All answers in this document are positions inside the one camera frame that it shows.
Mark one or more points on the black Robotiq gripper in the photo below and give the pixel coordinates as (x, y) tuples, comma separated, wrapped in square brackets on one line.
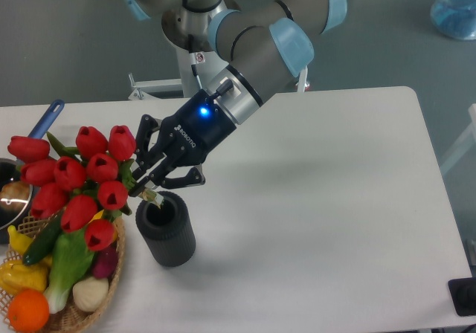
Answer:
[(185, 139)]

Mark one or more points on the red tulip bouquet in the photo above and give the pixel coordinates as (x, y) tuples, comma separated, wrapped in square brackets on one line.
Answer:
[(93, 175)]

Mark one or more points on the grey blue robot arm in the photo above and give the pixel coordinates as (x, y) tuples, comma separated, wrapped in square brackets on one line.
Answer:
[(317, 16)]

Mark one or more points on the dark grey ribbed vase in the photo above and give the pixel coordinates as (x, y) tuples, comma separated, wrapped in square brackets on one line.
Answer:
[(167, 230)]

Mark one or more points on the yellow squash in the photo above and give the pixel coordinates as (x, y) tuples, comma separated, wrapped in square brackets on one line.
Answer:
[(105, 231)]

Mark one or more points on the green bok choy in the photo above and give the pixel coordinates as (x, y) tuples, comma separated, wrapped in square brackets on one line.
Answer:
[(71, 261)]

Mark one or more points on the dark green cucumber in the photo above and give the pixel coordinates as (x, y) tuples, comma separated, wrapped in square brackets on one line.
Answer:
[(44, 242)]

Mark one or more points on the white garlic bulb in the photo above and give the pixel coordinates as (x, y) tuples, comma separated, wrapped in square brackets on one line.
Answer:
[(89, 293)]

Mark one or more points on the brown bread in pan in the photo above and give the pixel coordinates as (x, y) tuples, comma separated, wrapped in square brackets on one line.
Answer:
[(14, 196)]

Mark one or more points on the yellow banana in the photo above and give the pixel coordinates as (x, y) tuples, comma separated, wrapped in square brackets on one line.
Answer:
[(18, 241)]

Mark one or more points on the woven wicker basket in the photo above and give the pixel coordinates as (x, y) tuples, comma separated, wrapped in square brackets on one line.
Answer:
[(71, 318)]

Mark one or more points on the yellow bell pepper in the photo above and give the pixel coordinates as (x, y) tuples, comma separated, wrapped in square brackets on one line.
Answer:
[(16, 277)]

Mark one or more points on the orange fruit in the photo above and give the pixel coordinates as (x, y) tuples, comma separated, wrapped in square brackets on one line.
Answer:
[(28, 311)]

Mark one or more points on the black device at edge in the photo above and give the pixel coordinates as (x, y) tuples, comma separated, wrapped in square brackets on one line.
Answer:
[(463, 295)]

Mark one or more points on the blue plastic bag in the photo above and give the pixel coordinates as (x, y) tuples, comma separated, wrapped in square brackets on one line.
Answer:
[(454, 18)]

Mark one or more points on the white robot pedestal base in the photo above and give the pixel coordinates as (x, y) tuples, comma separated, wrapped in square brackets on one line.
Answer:
[(186, 76)]

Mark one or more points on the blue handled saucepan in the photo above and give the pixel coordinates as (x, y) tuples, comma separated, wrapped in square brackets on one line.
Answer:
[(10, 173)]

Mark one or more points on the white frame at right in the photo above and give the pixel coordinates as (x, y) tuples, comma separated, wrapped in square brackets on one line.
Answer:
[(464, 142)]

